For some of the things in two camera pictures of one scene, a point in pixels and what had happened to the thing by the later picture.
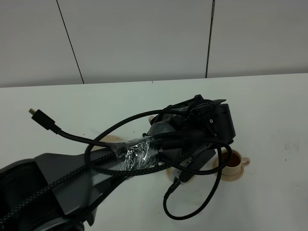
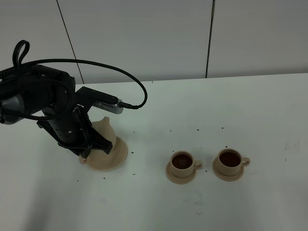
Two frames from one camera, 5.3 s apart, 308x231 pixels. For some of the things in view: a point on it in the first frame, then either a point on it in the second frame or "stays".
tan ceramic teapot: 150,118 -> 103,127
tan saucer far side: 226,177 stays
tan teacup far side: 237,161 stays
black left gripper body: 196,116 -> 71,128
